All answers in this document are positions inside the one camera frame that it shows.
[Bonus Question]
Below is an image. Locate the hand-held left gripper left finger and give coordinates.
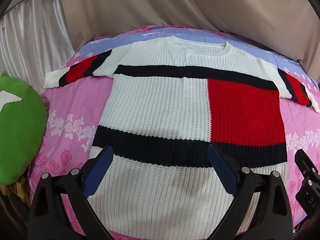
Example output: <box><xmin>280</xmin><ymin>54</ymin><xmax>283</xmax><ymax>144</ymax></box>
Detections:
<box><xmin>28</xmin><ymin>145</ymin><xmax>114</xmax><ymax>240</ymax></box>

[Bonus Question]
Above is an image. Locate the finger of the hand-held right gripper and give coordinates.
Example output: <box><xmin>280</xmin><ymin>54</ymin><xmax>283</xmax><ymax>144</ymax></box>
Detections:
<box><xmin>294</xmin><ymin>149</ymin><xmax>320</xmax><ymax>220</ymax></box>

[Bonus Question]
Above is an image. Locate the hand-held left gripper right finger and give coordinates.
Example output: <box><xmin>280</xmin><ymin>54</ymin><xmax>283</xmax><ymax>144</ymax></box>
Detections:
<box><xmin>208</xmin><ymin>143</ymin><xmax>293</xmax><ymax>240</ymax></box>

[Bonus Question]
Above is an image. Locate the white red black knit sweater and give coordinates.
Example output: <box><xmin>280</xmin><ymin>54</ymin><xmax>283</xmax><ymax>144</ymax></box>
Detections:
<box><xmin>44</xmin><ymin>36</ymin><xmax>320</xmax><ymax>233</ymax></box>

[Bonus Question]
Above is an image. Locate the pink floral blanket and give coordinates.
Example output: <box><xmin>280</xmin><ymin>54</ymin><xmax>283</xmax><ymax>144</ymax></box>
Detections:
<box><xmin>29</xmin><ymin>25</ymin><xmax>320</xmax><ymax>240</ymax></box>

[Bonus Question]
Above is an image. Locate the green plush pillow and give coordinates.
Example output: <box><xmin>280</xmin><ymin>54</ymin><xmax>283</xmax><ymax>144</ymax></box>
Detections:
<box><xmin>0</xmin><ymin>71</ymin><xmax>48</xmax><ymax>185</ymax></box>

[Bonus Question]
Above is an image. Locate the white pleated curtain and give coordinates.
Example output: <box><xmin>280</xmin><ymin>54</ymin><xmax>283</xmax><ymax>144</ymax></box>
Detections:
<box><xmin>0</xmin><ymin>0</ymin><xmax>75</xmax><ymax>90</ymax></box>

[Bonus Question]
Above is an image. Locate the beige curtain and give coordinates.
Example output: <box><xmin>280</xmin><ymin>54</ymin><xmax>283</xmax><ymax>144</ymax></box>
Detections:
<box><xmin>58</xmin><ymin>0</ymin><xmax>320</xmax><ymax>67</ymax></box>

